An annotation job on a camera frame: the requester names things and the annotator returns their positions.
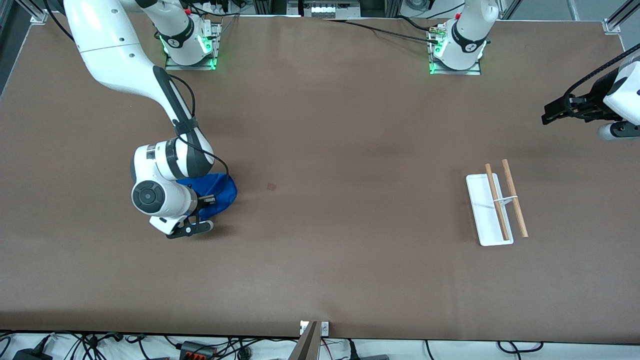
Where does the blue towel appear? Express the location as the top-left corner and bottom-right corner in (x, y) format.
(176, 172), (238, 221)

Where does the white rack with wooden rods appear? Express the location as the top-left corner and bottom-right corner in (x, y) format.
(466, 159), (529, 247)

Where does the black box with orange connectors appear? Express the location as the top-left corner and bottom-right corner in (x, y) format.
(179, 341), (219, 360)

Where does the white power strip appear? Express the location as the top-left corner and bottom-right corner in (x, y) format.
(303, 0), (362, 19)

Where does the black power adapter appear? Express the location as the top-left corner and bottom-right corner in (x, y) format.
(12, 348), (54, 360)

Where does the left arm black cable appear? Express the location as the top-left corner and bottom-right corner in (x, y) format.
(563, 43), (640, 119)

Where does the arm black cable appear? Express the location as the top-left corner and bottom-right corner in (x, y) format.
(563, 43), (640, 119)
(169, 74), (232, 187)

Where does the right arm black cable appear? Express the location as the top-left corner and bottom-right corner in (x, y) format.
(169, 74), (232, 187)

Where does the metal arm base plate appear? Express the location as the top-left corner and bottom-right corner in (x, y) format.
(428, 24), (482, 76)
(164, 21), (222, 71)

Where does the white metal bracket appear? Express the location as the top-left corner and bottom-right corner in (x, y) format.
(299, 321), (330, 336)

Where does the grey camera support pole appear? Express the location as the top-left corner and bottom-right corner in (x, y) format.
(287, 321), (321, 360)

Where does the long black cable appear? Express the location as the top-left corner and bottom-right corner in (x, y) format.
(322, 18), (443, 46)

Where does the looped black cable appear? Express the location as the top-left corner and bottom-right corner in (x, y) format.
(496, 340), (544, 354)

